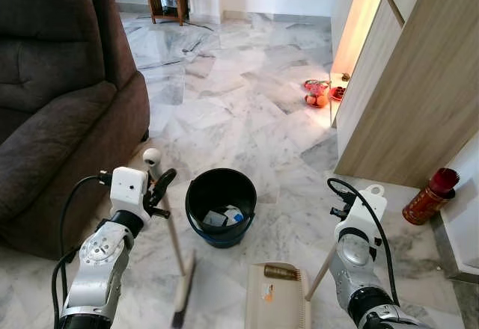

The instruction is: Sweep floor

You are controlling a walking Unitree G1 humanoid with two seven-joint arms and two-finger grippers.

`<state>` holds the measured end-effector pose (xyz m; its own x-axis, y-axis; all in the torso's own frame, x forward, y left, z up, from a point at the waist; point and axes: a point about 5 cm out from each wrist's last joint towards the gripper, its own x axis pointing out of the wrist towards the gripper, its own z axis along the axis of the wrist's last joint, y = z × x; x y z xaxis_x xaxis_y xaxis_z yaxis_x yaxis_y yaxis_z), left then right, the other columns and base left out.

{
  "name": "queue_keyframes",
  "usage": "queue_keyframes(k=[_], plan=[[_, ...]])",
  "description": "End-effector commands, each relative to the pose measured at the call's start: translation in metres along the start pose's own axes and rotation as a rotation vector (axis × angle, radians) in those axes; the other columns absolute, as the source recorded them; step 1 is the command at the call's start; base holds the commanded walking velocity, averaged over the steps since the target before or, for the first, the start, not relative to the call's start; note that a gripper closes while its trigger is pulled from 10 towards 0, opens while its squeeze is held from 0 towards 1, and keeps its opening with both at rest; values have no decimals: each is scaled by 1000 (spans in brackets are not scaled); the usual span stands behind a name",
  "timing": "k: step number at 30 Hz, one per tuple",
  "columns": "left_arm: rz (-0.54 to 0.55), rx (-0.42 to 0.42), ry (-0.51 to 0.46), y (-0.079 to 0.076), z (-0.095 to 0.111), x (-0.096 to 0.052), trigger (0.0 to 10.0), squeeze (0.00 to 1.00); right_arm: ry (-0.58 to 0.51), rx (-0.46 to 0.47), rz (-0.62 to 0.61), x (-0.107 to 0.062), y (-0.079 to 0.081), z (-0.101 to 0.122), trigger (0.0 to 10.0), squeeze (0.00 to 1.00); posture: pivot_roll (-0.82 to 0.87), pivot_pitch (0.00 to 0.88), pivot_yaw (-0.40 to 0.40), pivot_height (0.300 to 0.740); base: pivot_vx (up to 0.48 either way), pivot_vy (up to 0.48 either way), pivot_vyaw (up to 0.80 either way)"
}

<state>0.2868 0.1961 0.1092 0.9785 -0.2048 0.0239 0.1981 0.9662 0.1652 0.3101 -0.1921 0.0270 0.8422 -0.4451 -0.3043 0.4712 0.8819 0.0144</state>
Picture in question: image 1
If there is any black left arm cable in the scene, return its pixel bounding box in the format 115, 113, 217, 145
50, 173, 113, 327

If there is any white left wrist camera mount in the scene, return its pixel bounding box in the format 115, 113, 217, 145
109, 167, 151, 216

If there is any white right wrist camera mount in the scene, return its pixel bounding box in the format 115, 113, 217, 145
341, 193, 388, 242

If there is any beige plastic dustpan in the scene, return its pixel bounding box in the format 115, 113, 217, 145
245, 184, 388, 329

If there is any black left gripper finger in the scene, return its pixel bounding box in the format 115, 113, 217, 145
153, 167, 179, 199

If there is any dark brown wrapper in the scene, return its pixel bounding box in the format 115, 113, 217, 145
263, 263, 303, 283

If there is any red canister with cap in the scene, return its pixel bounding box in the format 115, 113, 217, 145
402, 167, 461, 227

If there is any blue white packet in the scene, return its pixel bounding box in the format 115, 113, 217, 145
225, 206, 245, 224

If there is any grey carton piece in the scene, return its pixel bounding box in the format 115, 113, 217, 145
204, 211, 228, 229

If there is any light wooden cabinet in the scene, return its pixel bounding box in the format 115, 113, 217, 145
330, 0, 479, 189

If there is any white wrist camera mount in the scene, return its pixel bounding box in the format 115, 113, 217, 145
109, 167, 151, 216
341, 193, 388, 242

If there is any black plastic bucket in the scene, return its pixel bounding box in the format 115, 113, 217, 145
185, 167, 258, 249

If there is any dark brown fabric sofa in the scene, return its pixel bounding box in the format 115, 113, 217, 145
0, 0, 151, 261

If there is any beige long-handled broom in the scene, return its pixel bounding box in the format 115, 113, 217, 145
142, 147, 198, 329

